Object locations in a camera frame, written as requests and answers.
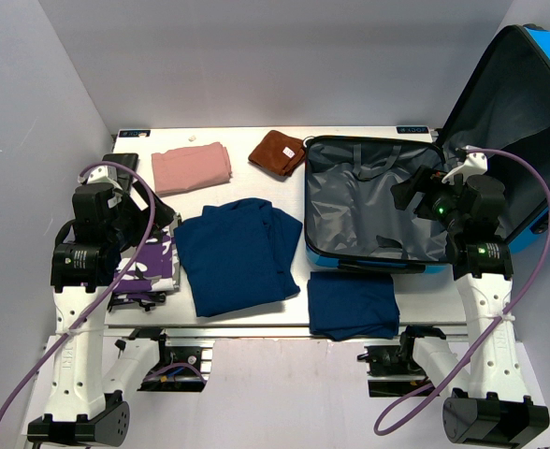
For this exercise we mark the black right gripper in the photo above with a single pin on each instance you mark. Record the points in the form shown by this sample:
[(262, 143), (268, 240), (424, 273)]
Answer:
[(429, 182)]

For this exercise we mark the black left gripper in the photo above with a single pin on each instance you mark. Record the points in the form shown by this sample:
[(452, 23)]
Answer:
[(127, 202)]

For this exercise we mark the purple camouflage garment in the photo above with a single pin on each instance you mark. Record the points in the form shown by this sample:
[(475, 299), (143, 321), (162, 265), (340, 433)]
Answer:
[(157, 267)]

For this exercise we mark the pink cloth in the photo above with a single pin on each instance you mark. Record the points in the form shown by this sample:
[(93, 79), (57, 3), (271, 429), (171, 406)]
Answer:
[(187, 169)]

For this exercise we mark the large navy blue garment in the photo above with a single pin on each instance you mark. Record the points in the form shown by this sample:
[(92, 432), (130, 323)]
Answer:
[(238, 255)]

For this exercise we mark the small navy blue cloth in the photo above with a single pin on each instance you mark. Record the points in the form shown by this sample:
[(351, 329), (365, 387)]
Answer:
[(346, 305)]

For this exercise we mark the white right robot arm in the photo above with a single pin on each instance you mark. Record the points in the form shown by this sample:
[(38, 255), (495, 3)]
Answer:
[(486, 400)]

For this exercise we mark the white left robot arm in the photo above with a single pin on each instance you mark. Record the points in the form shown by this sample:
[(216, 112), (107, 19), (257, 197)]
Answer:
[(87, 407)]

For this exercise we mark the black rolled pouch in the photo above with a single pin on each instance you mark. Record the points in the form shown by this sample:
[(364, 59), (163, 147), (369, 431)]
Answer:
[(129, 160)]

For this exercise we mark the brown folded towel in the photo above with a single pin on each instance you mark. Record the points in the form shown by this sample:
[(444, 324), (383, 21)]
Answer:
[(278, 153)]

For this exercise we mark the blue hard-shell suitcase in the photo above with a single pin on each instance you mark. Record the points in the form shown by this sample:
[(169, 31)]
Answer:
[(349, 214)]

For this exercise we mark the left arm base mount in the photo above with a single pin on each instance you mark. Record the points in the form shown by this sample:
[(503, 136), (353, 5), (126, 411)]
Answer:
[(184, 367)]

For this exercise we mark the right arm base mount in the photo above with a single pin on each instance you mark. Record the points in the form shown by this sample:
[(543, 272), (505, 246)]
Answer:
[(388, 374)]

